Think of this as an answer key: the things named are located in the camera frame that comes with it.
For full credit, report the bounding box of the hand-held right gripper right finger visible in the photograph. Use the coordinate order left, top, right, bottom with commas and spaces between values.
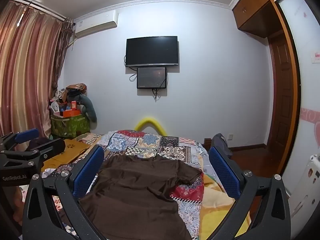
209, 146, 292, 240

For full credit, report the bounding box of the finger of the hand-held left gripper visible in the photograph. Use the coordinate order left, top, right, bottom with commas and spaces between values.
0, 128, 40, 153
0, 139, 66, 168

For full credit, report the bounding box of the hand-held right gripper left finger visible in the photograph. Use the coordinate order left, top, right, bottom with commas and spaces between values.
22, 145, 110, 240

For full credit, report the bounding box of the brown shirt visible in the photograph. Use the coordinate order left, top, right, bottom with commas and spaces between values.
79, 155, 203, 240

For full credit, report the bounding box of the dark purple cloth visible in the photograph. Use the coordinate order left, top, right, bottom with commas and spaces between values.
29, 137, 50, 150

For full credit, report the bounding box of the orange patterned pillow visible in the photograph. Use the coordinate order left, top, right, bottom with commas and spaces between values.
41, 140, 92, 173

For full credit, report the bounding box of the green patterned storage box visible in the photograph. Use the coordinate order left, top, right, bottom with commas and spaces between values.
51, 114, 90, 139

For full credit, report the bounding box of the dark grey cloth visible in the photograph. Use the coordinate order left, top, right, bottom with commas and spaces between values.
212, 133, 232, 159

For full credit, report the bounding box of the orange box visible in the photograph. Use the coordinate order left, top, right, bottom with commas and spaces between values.
60, 109, 82, 118

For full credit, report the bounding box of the patchwork printed blanket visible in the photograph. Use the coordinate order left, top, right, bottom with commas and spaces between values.
20, 129, 252, 240

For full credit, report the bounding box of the pile of bags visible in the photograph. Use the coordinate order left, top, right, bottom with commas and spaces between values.
65, 83, 88, 103

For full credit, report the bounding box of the striped pink curtain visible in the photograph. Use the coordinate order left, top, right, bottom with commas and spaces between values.
0, 0, 75, 140

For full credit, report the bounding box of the yellow foam tube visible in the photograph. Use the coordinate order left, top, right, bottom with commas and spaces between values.
134, 116, 167, 136

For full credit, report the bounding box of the white plastic appliance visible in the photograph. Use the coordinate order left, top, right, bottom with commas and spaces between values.
290, 154, 320, 220

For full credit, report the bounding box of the wooden door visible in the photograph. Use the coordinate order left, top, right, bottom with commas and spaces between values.
269, 30, 293, 153

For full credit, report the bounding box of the white air conditioner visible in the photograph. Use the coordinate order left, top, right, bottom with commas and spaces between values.
74, 10, 118, 38

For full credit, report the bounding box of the wooden overhead cabinet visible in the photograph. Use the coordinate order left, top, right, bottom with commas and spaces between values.
232, 0, 278, 38

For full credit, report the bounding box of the pink wall sticker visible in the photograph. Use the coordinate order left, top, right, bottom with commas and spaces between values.
300, 107, 320, 148

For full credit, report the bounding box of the small black wall monitor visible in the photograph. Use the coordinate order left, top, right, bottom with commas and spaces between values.
136, 66, 167, 89

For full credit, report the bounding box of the large black wall television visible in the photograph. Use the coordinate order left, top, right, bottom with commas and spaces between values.
125, 36, 179, 67

